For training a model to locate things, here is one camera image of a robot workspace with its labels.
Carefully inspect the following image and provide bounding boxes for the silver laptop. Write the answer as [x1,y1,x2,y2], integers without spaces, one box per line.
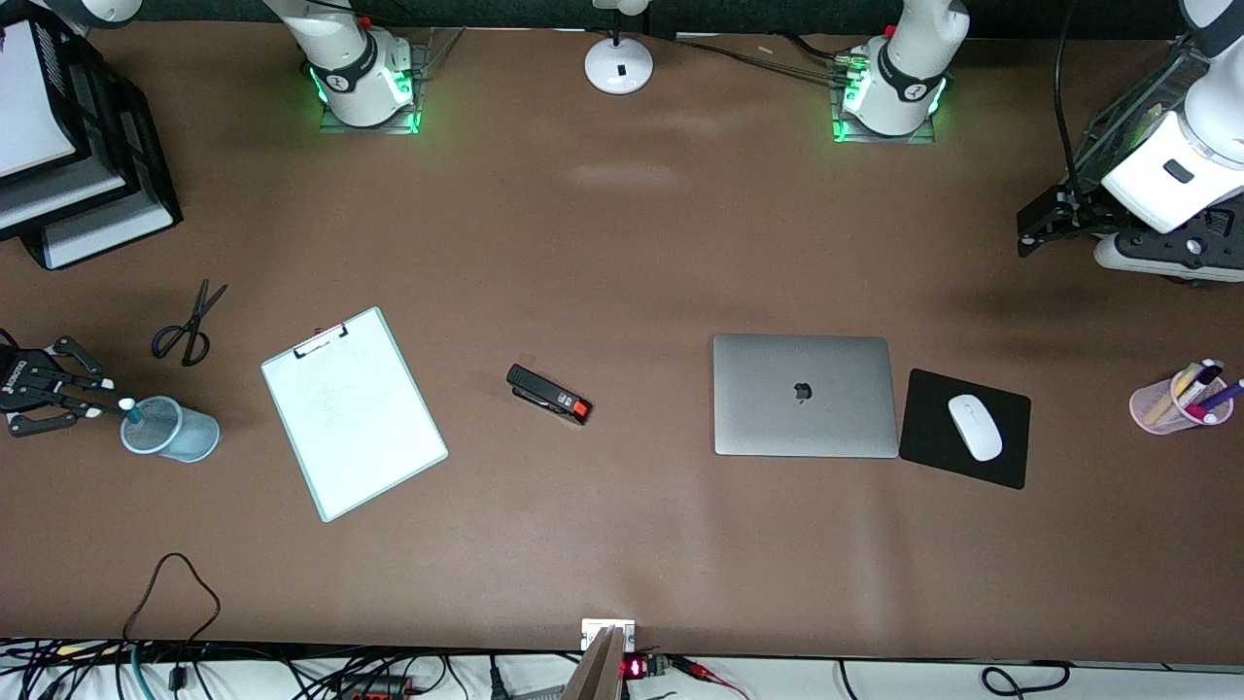
[712,333,901,459]

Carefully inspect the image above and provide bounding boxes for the black and white marker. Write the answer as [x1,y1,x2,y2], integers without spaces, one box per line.
[1176,359,1225,409]

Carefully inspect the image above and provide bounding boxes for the black metal mesh organizer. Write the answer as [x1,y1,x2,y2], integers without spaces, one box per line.
[1067,41,1218,200]

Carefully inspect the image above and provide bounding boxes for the blue mesh pen cup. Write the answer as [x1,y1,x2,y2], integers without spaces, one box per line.
[121,395,221,464]

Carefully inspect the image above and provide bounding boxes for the black scissors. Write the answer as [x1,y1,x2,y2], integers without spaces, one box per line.
[151,279,229,368]

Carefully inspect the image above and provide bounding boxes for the white paper sheet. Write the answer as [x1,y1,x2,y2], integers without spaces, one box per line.
[44,194,177,270]
[0,154,129,236]
[0,19,81,182]

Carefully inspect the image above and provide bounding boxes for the yellow pen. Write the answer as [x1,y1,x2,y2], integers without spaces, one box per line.
[1145,365,1202,425]

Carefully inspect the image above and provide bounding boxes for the pink pen cup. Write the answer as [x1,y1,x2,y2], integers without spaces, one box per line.
[1129,365,1235,436]

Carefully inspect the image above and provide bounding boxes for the white computer mouse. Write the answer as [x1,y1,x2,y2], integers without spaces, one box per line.
[948,393,1004,463]

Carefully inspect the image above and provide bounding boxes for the black stacked paper tray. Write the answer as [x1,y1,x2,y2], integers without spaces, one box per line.
[0,5,185,272]

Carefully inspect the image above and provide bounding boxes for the black mouse pad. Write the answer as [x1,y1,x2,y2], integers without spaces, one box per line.
[899,367,1032,491]

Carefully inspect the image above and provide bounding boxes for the white clipboard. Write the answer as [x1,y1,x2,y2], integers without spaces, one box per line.
[260,306,450,524]

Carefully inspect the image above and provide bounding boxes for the white lamp base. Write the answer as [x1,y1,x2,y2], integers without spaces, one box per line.
[584,0,655,96]

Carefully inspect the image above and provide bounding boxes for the black stapler with red end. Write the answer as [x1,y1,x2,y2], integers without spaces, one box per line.
[506,364,593,426]

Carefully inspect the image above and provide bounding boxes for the red clip lead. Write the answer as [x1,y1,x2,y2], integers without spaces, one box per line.
[671,655,751,700]

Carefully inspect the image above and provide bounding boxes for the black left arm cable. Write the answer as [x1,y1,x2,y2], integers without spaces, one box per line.
[1055,0,1094,195]

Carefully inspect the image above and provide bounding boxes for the clear left arm base plate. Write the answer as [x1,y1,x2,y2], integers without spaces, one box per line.
[831,53,940,146]

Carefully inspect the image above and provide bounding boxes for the black looped cable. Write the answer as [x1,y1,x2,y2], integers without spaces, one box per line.
[121,552,223,645]

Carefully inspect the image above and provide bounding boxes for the black table cables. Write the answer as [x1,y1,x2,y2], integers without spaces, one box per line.
[671,32,858,87]

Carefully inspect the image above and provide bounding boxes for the tangled cable bundle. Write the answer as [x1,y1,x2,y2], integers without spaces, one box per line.
[0,637,584,700]

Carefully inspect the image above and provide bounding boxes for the black coiled cable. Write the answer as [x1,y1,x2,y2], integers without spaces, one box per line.
[836,659,1076,700]

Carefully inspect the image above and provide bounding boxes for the clear right arm base plate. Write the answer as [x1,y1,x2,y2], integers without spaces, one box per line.
[319,27,467,135]

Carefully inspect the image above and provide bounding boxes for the wooden post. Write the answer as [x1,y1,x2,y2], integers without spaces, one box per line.
[562,625,628,700]

